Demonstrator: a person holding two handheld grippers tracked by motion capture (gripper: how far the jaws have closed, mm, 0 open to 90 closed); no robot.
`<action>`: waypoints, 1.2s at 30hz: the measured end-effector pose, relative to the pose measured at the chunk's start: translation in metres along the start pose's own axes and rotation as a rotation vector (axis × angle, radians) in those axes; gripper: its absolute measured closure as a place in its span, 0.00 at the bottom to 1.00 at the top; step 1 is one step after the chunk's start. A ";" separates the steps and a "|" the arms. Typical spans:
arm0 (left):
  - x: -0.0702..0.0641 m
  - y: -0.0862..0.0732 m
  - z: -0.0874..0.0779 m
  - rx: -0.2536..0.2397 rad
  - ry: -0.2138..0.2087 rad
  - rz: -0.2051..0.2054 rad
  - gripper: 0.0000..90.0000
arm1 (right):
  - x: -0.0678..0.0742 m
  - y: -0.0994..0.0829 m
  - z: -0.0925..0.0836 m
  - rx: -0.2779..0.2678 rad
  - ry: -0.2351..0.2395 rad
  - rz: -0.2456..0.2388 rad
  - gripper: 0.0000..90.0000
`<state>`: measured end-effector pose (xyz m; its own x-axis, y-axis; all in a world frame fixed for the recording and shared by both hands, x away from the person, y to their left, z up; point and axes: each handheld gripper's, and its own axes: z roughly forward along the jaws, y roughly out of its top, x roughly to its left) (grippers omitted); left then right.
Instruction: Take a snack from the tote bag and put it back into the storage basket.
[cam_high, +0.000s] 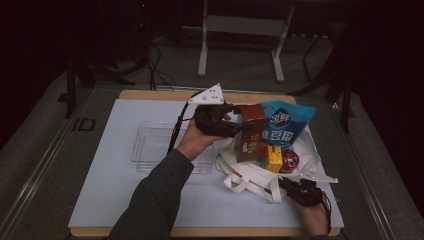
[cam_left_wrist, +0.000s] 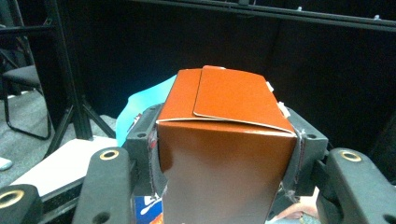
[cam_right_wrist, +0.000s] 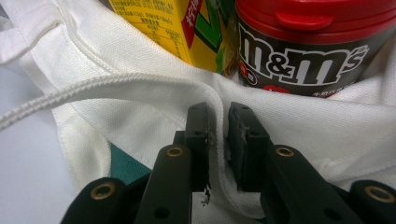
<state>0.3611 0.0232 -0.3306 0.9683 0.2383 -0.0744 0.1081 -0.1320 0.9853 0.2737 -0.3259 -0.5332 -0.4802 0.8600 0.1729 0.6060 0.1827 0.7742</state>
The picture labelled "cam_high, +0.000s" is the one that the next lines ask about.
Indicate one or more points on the blue snack pouch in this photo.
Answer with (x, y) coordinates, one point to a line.
(288, 123)

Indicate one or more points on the white table mat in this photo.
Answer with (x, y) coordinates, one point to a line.
(113, 186)

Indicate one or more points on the red round can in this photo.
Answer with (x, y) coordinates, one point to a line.
(290, 160)

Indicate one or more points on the white canvas tote bag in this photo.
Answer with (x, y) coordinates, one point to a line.
(246, 181)

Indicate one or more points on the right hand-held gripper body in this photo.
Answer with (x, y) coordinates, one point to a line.
(306, 193)

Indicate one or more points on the person's left hand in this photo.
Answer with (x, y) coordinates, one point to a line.
(195, 140)

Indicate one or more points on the white metal stand frame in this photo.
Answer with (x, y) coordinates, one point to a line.
(243, 25)

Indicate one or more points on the person's right hand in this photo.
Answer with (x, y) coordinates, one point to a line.
(313, 218)

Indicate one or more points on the yellow drink carton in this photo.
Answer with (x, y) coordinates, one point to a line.
(272, 160)

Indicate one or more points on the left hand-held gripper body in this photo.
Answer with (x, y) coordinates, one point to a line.
(208, 116)

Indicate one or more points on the metal floor rail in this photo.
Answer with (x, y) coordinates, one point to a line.
(373, 200)
(33, 181)

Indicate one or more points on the black metal stand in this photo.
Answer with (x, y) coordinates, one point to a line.
(328, 76)

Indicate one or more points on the clear plastic container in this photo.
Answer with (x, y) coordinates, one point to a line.
(150, 146)

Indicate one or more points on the brown carton box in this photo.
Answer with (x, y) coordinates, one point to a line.
(250, 133)

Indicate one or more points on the black tripod stand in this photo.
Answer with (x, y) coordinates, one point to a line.
(86, 71)

